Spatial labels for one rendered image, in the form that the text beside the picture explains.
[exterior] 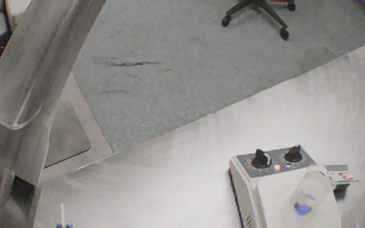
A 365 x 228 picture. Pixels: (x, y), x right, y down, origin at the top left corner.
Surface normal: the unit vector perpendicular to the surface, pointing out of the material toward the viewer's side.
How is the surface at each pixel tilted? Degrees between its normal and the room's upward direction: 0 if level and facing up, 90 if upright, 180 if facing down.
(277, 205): 0
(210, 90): 0
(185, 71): 0
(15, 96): 10
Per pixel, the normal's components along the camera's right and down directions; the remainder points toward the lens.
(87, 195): 0.11, -0.62
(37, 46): -0.01, -0.33
